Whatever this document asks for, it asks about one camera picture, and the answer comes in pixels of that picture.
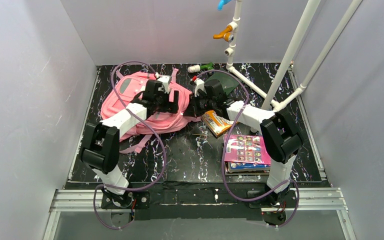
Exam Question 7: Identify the dark green notebook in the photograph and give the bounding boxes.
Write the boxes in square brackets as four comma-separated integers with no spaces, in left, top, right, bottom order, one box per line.
[207,71,239,96]

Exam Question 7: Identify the orange activity book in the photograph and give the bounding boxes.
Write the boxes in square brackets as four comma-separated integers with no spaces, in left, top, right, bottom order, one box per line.
[200,110,233,138]

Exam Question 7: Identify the pink student backpack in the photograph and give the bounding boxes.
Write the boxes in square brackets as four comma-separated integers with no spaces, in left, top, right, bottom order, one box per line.
[100,68,201,154]

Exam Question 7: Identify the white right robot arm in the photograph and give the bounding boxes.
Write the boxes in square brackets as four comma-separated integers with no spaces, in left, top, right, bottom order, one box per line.
[183,77,303,201]

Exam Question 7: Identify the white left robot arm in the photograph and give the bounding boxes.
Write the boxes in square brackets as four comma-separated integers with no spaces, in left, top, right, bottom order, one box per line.
[79,75,179,196]

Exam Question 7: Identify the green white pipe fitting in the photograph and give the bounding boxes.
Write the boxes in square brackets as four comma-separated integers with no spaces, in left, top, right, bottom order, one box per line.
[187,62,214,75]

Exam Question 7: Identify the pink sticker book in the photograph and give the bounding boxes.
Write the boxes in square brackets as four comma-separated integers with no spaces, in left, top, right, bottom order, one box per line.
[223,135,271,165]

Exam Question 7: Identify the stacked grey books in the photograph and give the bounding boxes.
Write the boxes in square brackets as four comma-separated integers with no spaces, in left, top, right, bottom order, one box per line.
[225,162,271,176]

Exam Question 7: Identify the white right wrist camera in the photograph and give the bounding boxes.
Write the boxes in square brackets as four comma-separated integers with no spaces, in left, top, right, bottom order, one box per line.
[193,78,206,98]

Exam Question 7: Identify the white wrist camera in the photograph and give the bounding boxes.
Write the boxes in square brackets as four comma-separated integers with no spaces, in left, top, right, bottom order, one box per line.
[155,73,172,94]
[193,78,206,98]

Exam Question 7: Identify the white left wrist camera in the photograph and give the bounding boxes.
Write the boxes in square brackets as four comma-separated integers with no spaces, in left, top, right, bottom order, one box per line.
[155,73,172,94]

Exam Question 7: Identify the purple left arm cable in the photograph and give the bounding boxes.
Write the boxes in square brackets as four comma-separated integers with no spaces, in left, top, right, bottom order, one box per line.
[93,61,168,231]

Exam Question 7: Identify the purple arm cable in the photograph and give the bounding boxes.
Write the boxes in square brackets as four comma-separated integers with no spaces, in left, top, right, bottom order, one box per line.
[191,68,301,228]
[93,61,168,231]

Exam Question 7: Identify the white pvc pipe frame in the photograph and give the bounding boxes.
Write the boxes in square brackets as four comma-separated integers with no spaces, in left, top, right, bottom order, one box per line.
[224,0,364,114]

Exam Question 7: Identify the orange tap handle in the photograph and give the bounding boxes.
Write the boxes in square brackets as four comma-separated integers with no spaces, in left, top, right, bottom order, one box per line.
[212,25,234,43]

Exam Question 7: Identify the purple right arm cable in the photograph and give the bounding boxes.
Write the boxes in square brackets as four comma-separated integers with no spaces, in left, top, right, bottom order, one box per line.
[191,68,301,228]

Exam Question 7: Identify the aluminium rail frame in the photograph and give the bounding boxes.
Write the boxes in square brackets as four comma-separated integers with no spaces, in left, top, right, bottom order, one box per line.
[42,67,358,240]

